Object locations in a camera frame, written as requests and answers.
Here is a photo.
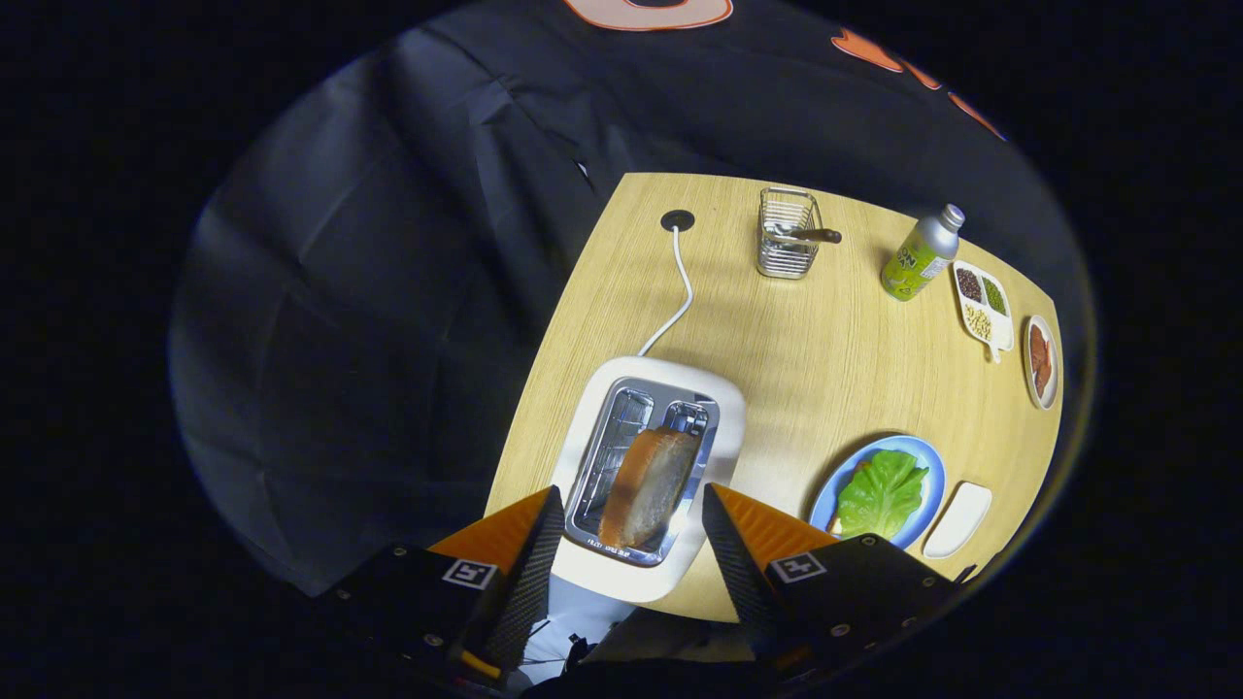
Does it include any white divided dish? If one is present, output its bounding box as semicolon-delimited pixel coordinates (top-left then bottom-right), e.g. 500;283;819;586
952;259;1016;364

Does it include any green label metal bottle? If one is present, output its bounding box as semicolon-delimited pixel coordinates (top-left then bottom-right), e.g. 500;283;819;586
880;203;966;303

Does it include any green lettuce leaf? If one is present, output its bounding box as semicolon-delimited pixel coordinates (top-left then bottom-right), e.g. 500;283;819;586
837;449;930;541

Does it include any white oval plate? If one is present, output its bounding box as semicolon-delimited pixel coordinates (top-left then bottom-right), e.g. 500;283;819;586
1023;314;1061;412

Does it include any toasted bread slice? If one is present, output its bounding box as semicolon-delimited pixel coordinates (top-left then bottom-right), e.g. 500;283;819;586
597;427;702;550

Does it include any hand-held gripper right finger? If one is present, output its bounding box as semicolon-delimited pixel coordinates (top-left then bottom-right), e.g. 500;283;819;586
701;483;977;681

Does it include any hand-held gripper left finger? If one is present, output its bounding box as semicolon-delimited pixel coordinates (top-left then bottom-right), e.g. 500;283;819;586
320;485;567;692

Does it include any metal wire basket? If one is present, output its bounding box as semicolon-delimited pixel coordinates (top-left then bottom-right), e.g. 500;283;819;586
756;186;824;281

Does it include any white toaster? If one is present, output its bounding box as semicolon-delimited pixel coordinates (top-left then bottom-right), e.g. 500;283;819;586
549;355;747;605

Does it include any white square plate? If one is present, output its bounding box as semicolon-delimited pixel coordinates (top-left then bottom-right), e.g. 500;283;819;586
923;482;993;560

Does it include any blue round plate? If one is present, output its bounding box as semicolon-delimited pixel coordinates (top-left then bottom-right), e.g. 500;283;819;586
809;434;947;551

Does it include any white toaster cable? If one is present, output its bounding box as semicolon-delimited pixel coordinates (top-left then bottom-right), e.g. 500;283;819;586
636;225;695;358

